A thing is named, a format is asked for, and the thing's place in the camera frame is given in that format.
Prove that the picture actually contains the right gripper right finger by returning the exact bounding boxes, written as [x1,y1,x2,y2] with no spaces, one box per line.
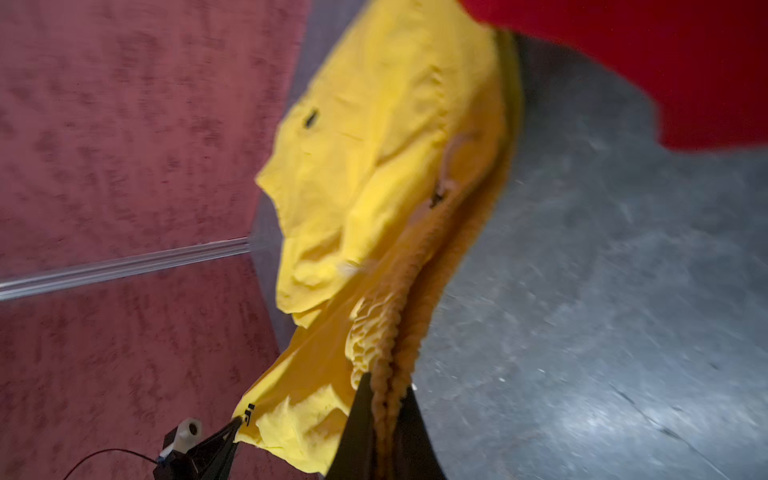
[392,387,446,480]

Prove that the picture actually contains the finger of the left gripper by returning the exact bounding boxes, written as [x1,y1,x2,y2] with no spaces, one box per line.
[153,417,243,480]

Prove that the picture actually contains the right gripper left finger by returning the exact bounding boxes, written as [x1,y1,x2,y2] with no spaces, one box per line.
[325,372,374,480]

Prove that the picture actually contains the yellow shorts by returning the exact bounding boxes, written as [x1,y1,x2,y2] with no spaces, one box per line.
[235,1,522,479]

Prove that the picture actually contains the red shorts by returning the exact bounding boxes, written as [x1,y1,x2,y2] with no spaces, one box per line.
[462,0,767,151]

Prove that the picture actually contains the left corner aluminium profile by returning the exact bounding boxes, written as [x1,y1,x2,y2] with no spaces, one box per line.
[1,237,250,301]

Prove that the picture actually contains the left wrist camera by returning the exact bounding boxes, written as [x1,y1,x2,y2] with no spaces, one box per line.
[157,418,203,462]

